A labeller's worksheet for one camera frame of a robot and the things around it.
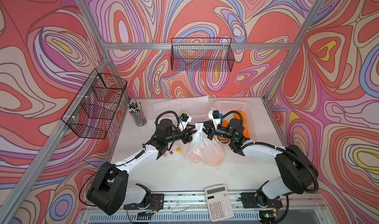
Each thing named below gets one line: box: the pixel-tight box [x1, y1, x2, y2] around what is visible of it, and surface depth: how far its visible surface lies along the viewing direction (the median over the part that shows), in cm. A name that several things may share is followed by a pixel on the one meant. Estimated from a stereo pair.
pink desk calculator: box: [204, 184, 235, 223], surface depth 73 cm
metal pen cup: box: [126, 100, 148, 127], surface depth 95 cm
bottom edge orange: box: [242, 126, 251, 139], surface depth 97 cm
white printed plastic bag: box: [184, 122, 226, 167], surface depth 82 cm
